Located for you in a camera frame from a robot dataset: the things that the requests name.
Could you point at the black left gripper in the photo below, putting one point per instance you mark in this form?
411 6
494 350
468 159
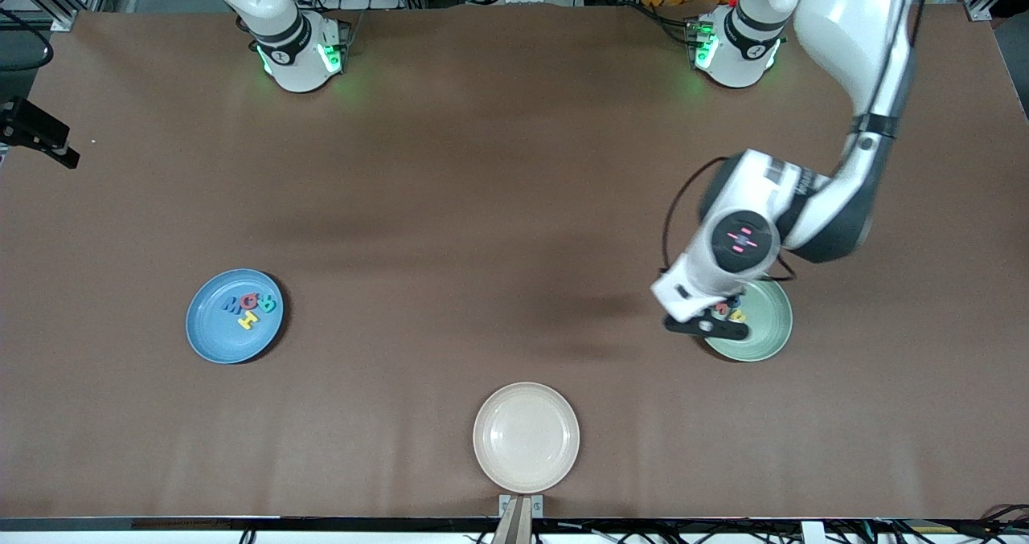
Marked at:
732 297

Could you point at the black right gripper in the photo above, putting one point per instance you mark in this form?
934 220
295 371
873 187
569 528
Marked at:
18 124

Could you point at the blue uppercase letter W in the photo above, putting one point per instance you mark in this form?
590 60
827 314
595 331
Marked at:
233 305

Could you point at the yellow uppercase letter H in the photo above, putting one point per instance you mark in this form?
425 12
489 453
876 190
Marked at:
248 319

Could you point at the teal uppercase letter R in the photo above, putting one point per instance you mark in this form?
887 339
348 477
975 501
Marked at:
268 304

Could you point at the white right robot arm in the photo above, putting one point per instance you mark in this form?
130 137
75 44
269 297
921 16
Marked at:
293 70

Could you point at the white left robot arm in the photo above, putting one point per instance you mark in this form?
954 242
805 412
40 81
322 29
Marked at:
852 30

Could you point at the green plate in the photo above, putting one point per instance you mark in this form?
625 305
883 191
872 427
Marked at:
768 327

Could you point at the beige plate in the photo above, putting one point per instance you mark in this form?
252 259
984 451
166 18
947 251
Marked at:
526 438

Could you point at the blue plate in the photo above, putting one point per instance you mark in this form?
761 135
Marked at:
233 345

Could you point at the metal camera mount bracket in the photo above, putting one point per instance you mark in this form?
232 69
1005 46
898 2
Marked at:
514 528

